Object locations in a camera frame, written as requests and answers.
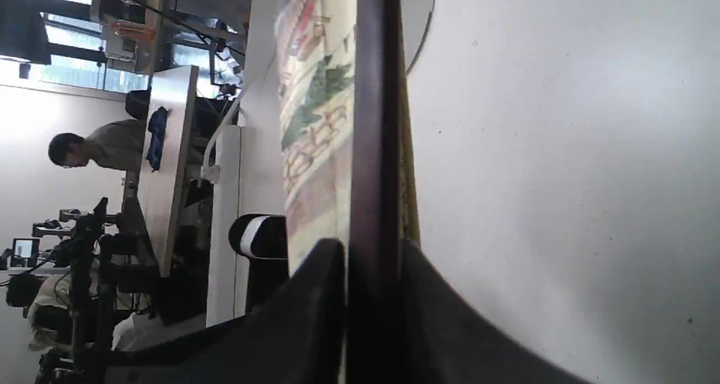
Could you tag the seated person in background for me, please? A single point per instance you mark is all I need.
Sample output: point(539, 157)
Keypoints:
point(117, 146)

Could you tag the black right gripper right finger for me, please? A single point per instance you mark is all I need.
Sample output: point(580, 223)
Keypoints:
point(447, 341)

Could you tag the painted paper folding fan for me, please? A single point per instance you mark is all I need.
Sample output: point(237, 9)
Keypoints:
point(348, 166)

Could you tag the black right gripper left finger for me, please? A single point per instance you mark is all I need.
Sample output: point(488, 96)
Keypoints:
point(295, 337)

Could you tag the white desk lamp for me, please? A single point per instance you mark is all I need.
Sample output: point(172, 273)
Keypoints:
point(416, 16)

